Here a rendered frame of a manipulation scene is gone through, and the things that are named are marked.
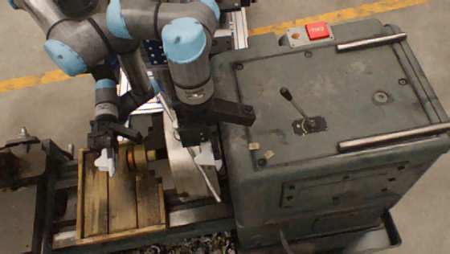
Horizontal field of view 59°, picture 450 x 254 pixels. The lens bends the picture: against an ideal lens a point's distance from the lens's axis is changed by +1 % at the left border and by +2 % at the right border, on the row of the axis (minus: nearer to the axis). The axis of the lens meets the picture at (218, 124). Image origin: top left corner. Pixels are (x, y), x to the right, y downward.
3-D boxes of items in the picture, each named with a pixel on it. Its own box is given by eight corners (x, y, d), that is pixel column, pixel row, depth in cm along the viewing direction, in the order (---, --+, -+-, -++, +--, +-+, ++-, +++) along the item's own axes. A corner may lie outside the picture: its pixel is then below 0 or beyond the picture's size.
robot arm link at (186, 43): (208, 12, 71) (198, 40, 65) (216, 62, 78) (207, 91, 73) (166, 13, 72) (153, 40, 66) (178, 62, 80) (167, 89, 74)
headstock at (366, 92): (364, 83, 156) (394, 9, 123) (415, 198, 132) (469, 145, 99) (215, 111, 156) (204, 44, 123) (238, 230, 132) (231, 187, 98)
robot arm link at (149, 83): (118, -11, 112) (149, 79, 157) (84, 9, 110) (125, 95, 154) (141, 15, 109) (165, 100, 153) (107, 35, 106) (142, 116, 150)
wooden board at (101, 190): (160, 138, 152) (157, 133, 149) (168, 231, 134) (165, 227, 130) (83, 153, 152) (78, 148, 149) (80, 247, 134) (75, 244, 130)
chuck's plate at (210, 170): (208, 116, 145) (199, 78, 115) (223, 201, 134) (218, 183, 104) (199, 117, 145) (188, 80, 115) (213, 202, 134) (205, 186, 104)
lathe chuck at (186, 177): (199, 117, 145) (188, 80, 115) (213, 202, 134) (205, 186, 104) (175, 122, 145) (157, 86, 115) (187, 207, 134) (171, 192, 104)
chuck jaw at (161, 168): (182, 154, 121) (186, 189, 114) (186, 161, 125) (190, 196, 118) (147, 161, 121) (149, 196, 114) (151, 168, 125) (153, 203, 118)
